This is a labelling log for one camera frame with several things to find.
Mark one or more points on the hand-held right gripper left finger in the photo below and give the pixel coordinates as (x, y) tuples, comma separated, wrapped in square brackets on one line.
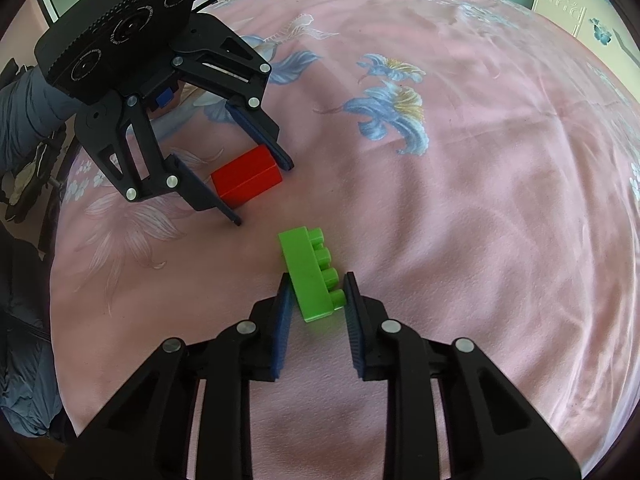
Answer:
[(281, 330)]

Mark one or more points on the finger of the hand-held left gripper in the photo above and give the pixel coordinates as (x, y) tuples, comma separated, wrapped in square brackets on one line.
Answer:
[(255, 125), (200, 190)]

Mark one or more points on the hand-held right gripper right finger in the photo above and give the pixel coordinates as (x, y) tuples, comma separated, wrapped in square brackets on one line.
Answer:
[(356, 330)]

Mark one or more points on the red block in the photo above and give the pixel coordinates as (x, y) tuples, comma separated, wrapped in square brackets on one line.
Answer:
[(245, 175)]

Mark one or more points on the green studded building brick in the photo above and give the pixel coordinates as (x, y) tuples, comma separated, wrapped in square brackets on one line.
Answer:
[(306, 270)]

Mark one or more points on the person's left forearm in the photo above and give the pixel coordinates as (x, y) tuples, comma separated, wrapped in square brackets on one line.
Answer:
[(27, 105)]

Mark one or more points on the pink floral bed sheet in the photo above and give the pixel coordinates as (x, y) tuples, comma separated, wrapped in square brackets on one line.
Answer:
[(450, 200)]

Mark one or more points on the dark grey cloth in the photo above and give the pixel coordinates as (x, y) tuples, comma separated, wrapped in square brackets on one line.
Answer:
[(25, 370)]

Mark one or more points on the cream bed headboard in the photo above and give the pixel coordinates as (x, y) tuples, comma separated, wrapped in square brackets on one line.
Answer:
[(585, 10)]

